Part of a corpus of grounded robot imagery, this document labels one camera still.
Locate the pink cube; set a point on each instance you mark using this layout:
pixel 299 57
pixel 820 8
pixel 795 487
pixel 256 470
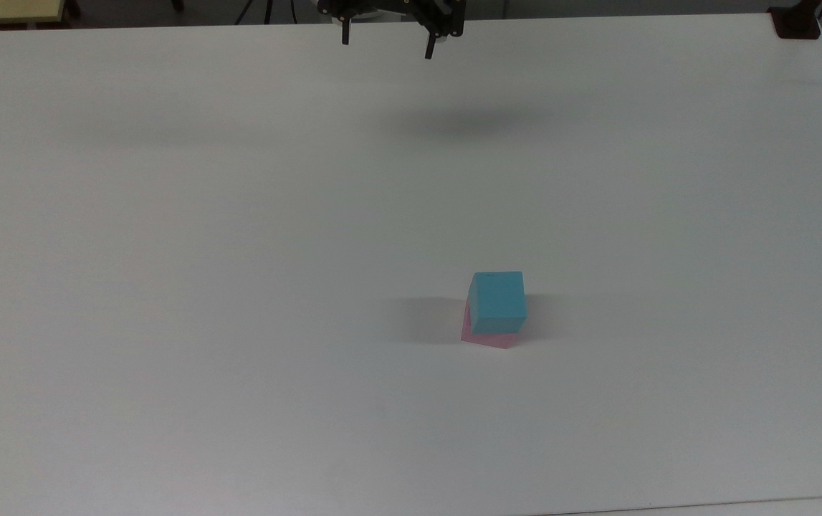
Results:
pixel 486 338

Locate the yellow table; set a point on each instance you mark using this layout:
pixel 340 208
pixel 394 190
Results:
pixel 2 10

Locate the dark furniture leg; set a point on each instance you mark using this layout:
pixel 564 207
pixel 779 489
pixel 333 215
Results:
pixel 74 7

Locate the black camera stand pole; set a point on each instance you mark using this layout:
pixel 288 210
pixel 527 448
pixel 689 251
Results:
pixel 795 24

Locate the black tripod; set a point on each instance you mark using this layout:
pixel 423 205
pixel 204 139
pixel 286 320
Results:
pixel 267 10

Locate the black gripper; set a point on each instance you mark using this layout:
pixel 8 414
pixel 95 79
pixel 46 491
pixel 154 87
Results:
pixel 382 6

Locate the blue cube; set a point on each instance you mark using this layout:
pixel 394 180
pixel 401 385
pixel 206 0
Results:
pixel 498 301

